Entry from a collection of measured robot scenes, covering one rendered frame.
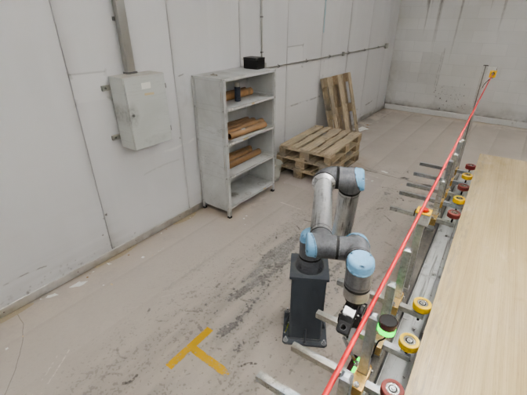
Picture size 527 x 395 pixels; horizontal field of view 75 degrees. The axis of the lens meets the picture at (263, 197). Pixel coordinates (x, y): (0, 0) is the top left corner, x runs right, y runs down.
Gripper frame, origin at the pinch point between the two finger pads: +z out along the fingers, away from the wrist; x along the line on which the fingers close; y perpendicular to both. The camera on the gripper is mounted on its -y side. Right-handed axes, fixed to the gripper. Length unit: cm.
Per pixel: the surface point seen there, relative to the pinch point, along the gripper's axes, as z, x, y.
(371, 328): -10.2, -7.7, 0.2
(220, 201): 84, 211, 171
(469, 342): 12, -40, 36
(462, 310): 12, -35, 53
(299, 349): 15.2, 17.7, -3.2
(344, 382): -11.3, -7.7, -24.8
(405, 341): 11.1, -17.9, 21.3
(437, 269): 40, -20, 117
